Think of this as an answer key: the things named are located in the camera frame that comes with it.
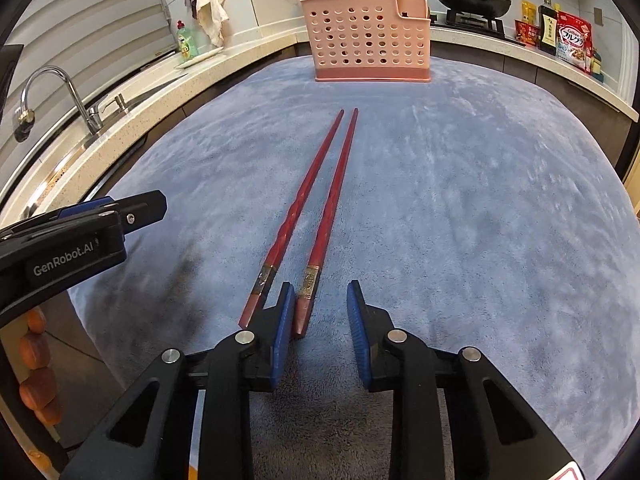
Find pink perforated utensil basket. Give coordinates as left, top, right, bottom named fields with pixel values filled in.
left=300, top=0, right=432, bottom=85

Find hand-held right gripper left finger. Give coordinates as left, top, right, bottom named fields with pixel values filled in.
left=60, top=282, right=297, bottom=480

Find white window blinds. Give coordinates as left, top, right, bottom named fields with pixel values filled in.
left=0, top=0, right=182, bottom=128

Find red chopstick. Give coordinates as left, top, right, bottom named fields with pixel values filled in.
left=238, top=109, right=346, bottom=329
left=293, top=107, right=360, bottom=338

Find red and white cereal bag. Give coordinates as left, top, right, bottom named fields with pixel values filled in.
left=555, top=10, right=594, bottom=74

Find grey kitchen cabinet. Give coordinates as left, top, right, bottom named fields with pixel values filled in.
left=430, top=40, right=637, bottom=173

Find green dish soap bottle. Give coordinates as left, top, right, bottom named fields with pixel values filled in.
left=175, top=20, right=200, bottom=61

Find dark soy sauce bottle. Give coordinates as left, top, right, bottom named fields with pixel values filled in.
left=537, top=0, right=560, bottom=56

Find person's left hand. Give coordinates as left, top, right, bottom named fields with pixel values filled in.
left=19, top=309, right=64, bottom=427

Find white plate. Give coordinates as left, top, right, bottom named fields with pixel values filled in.
left=173, top=46, right=225, bottom=70

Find black gas stove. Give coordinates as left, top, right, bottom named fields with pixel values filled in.
left=430, top=9, right=527, bottom=47

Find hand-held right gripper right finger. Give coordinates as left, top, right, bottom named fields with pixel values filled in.
left=347, top=280, right=583, bottom=480

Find red food packet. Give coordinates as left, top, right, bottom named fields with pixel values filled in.
left=514, top=20, right=541, bottom=49

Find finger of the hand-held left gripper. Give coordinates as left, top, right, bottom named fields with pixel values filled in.
left=57, top=190, right=168, bottom=235

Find white hanging dish towel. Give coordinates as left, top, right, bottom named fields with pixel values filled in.
left=194, top=0, right=231, bottom=47

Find stainless steel sink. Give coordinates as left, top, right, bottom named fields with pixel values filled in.
left=0, top=74, right=192, bottom=211

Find chrome kitchen faucet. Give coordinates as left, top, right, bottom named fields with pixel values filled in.
left=14, top=65, right=106, bottom=142

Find grey-blue plush blanket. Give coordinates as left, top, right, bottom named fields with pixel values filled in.
left=67, top=55, right=640, bottom=480

